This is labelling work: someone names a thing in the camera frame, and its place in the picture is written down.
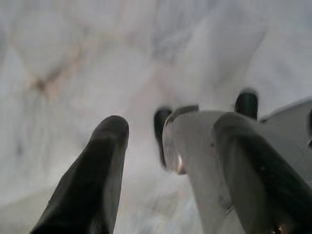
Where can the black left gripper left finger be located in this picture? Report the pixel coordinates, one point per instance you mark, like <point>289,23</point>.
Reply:
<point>90,185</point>

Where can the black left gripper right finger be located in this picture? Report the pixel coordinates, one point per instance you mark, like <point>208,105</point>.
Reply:
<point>268,185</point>

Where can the grey right robot leg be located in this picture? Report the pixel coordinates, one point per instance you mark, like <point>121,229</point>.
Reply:
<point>287,117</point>

